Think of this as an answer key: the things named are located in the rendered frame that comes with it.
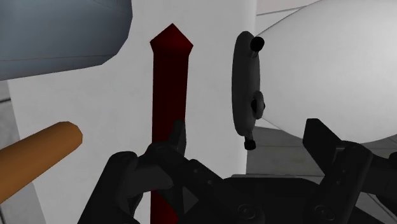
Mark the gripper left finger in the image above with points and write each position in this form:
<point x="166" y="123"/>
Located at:
<point x="161" y="167"/>

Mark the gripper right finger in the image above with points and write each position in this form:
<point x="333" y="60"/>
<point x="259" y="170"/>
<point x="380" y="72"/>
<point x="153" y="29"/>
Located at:
<point x="341" y="167"/>

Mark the dark red pointed stick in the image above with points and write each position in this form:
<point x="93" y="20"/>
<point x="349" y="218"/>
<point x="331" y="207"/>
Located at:
<point x="170" y="80"/>

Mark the white rounded object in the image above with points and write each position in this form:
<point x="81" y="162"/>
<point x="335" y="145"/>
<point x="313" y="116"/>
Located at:
<point x="335" y="68"/>

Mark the grey oval disc, black knobs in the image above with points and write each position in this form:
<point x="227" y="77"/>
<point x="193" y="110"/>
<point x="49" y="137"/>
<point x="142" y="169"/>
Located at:
<point x="243" y="83"/>

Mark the orange cylinder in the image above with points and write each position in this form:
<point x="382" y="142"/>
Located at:
<point x="34" y="155"/>

